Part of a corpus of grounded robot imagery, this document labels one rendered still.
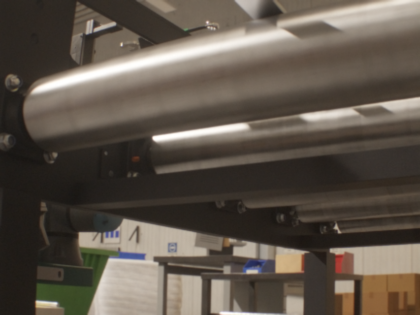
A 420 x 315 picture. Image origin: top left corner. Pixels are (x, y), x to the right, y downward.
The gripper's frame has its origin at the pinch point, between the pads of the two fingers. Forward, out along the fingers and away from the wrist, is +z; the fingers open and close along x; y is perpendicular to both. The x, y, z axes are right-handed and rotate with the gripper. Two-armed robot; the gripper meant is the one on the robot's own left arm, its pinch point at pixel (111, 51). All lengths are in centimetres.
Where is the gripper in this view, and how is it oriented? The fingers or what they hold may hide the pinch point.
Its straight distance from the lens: 146.1
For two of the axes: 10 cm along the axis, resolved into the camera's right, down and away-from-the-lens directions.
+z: 8.5, -1.0, -5.2
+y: 5.3, 2.0, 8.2
